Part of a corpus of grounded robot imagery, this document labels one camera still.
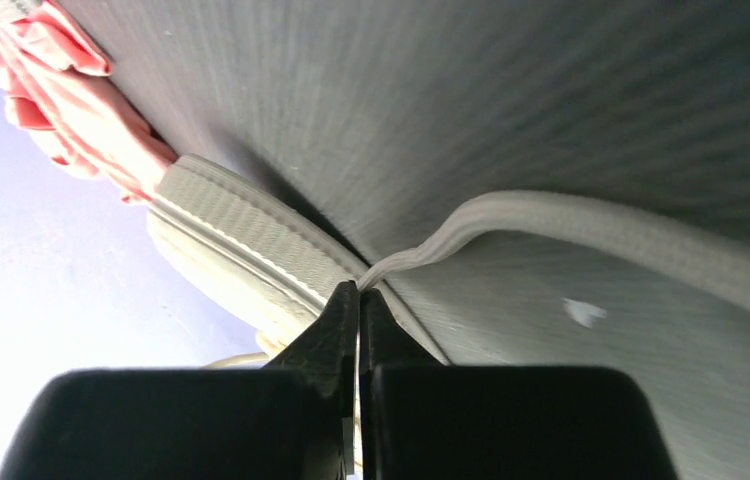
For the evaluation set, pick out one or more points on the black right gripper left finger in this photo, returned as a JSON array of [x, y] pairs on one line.
[[289, 419]]

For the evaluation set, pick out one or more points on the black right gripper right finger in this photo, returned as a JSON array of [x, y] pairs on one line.
[[425, 420]]

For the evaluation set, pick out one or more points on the beige sneaker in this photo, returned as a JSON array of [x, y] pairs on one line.
[[269, 265]]

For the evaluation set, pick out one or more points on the pink cloth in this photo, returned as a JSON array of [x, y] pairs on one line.
[[57, 89]]

